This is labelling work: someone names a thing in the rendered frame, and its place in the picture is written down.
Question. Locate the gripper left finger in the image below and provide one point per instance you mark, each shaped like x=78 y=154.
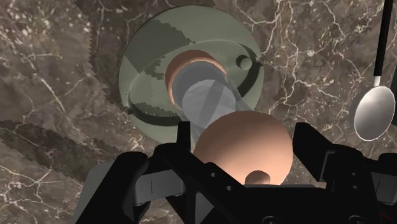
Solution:
x=186 y=167

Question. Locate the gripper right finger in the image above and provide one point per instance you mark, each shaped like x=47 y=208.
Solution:
x=341 y=167

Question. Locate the pale green round plate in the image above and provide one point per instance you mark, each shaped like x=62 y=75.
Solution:
x=198 y=28

